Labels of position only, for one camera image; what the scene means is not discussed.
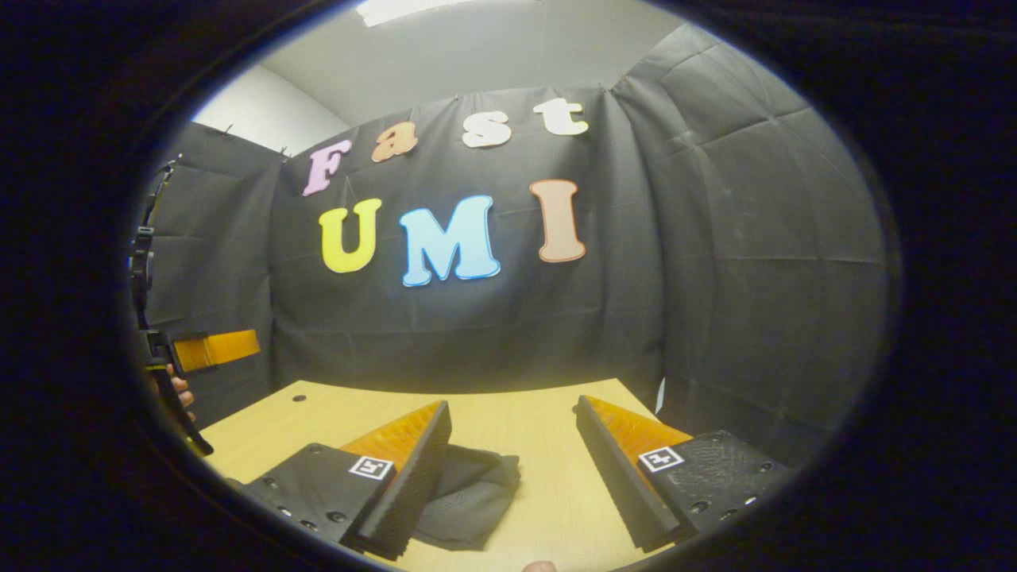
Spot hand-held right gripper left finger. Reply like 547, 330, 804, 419
238, 400, 452, 561

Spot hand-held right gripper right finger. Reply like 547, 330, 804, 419
574, 395, 795, 553

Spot black jeans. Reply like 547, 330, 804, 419
413, 443, 522, 552

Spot black backdrop cloth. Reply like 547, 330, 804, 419
135, 24, 895, 470

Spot ceiling light panel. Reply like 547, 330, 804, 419
355, 0, 478, 27

